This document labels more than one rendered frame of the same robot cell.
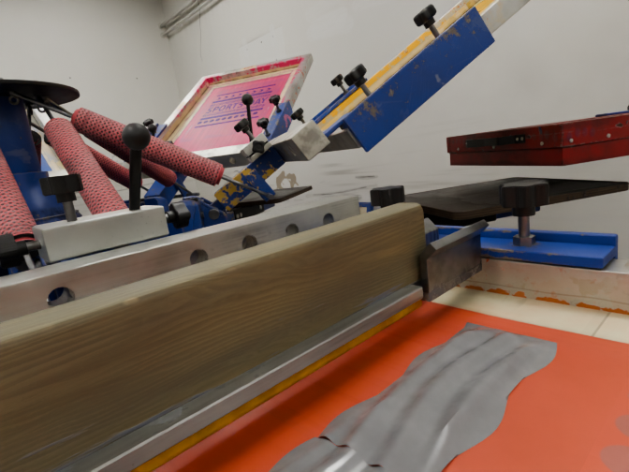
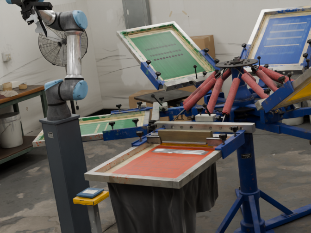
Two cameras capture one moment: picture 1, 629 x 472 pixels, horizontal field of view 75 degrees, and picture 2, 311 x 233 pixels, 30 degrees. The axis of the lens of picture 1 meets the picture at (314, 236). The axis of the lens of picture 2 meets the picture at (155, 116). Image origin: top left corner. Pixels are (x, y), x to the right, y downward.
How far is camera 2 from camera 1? 331 cm
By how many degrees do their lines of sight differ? 72
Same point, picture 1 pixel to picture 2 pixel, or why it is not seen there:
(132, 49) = not seen: outside the picture
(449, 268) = (212, 143)
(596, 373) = (197, 156)
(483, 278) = not seen: hidden behind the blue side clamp
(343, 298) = (194, 139)
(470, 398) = (188, 151)
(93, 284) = (195, 126)
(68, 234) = (197, 117)
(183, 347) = (176, 136)
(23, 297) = (187, 125)
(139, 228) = (208, 119)
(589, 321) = not seen: hidden behind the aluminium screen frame
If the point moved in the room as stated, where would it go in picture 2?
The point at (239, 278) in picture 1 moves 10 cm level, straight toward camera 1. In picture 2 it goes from (181, 132) to (166, 136)
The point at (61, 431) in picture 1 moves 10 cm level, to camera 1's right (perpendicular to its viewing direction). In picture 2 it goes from (167, 138) to (173, 142)
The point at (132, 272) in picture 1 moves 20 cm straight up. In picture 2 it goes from (200, 126) to (196, 95)
